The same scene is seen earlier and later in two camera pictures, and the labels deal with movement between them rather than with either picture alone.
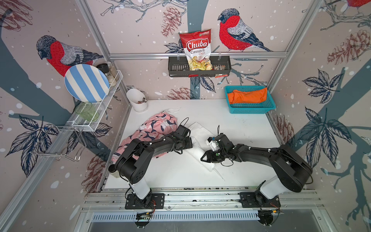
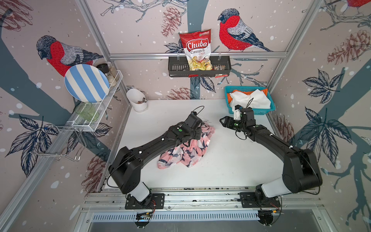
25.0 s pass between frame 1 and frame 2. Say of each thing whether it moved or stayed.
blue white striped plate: stayed
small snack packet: stayed
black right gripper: moved
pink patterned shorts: moved
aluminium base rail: stayed
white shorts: moved
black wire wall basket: stayed
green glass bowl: stayed
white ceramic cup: stayed
